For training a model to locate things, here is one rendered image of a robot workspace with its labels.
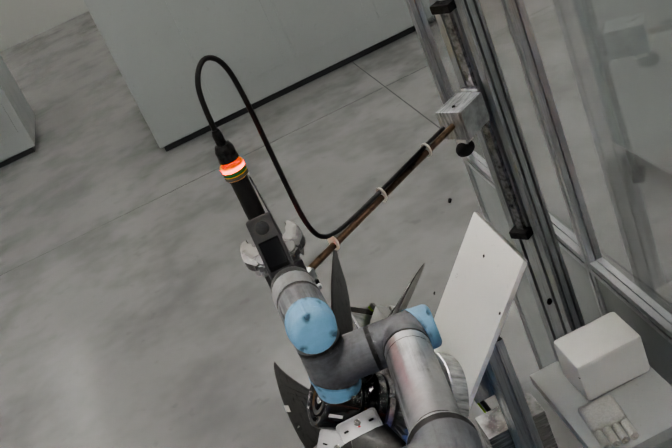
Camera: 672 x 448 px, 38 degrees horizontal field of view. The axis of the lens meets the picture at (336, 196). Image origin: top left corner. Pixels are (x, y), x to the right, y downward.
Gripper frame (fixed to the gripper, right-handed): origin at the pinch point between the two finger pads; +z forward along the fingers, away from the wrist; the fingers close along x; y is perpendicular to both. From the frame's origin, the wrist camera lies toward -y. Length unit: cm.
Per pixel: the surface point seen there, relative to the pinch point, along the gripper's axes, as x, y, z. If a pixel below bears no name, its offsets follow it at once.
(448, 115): 47, 9, 31
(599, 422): 48, 78, 0
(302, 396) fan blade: -9, 53, 24
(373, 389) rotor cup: 5.8, 46.9, 6.1
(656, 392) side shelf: 63, 80, 3
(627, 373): 60, 77, 9
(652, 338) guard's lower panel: 70, 76, 14
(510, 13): 70, -3, 39
